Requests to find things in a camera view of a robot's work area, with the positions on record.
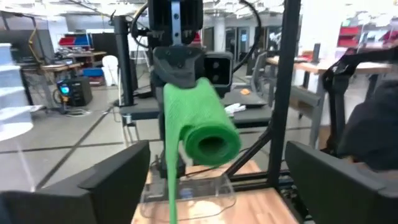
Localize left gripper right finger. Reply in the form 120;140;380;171
285;141;398;224

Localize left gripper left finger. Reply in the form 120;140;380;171
0;140;151;224

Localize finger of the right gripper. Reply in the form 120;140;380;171
153;45;206;88
151;72;165;141

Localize light green elastic bandage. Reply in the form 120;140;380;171
163;77;243;224

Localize grey desk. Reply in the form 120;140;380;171
108;12;274;128

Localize white plastic chair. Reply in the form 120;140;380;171
101;55;121;87

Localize grey office chair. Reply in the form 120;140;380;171
247;51;269;91

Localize black desktop computer tower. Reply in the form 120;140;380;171
57;77;93;108

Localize red and blue bins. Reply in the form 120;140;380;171
58;33;91;47

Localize wooden background workbench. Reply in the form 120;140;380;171
40;51;108;74

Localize clear plastic container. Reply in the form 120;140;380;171
139;174;237;222

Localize white floor stand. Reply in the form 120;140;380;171
0;43;35;192

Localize long wooden table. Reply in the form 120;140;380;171
266;54;394;147

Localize red shelf rack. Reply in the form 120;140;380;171
338;26;361;48

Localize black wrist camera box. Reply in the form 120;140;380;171
203;51;234;98

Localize black looped wrist cable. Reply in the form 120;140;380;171
239;0;262;74

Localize black aluminium rig frame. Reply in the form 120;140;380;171
223;0;315;224

